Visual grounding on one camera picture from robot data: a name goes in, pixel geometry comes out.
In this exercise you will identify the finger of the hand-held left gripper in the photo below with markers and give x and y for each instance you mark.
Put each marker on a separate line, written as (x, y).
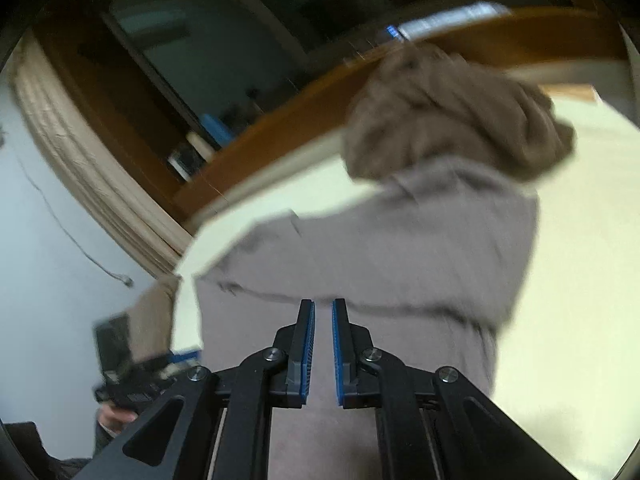
(185, 357)

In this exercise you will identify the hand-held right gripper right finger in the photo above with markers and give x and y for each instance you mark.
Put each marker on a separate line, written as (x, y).
(340, 350)

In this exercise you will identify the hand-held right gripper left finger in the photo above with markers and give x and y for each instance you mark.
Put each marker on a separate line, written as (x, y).
(306, 350)

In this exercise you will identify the grey knit cardigan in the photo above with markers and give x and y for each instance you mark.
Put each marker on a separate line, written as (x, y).
(380, 250)

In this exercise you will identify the person's left hand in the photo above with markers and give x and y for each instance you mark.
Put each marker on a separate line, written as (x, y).
(115, 417)

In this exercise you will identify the person's dark clothing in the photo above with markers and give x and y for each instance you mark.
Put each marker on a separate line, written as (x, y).
(45, 455)

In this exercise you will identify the black thread spool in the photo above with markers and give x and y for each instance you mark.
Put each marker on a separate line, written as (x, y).
(182, 162)

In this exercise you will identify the beige curtain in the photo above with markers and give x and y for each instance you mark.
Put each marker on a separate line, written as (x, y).
(90, 170)

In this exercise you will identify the cream thread spool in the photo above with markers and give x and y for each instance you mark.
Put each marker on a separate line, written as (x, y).
(197, 144)

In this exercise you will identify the blue thread spool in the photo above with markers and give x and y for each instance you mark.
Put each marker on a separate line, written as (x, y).
(216, 130)

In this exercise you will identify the brown fleece cloth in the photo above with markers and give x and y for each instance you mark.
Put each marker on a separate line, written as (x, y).
(450, 115)

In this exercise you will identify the white flat packet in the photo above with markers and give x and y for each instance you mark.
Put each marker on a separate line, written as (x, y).
(450, 19)

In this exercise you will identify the wooden window frame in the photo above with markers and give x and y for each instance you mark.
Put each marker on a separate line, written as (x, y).
(310, 105)

